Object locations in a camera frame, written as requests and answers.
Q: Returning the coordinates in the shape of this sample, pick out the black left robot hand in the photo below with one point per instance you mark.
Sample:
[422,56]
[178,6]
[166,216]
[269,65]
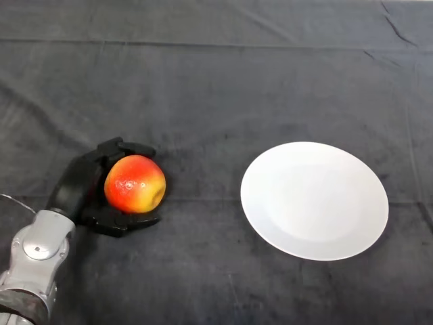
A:
[76,184]

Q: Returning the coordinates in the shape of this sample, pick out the red yellow apple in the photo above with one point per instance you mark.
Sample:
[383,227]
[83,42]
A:
[134,184]

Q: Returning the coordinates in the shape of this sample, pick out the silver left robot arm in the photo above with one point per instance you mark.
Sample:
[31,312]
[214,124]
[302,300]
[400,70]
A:
[32,257]

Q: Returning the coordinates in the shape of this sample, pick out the white round plate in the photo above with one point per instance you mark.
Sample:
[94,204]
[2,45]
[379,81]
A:
[313,203]

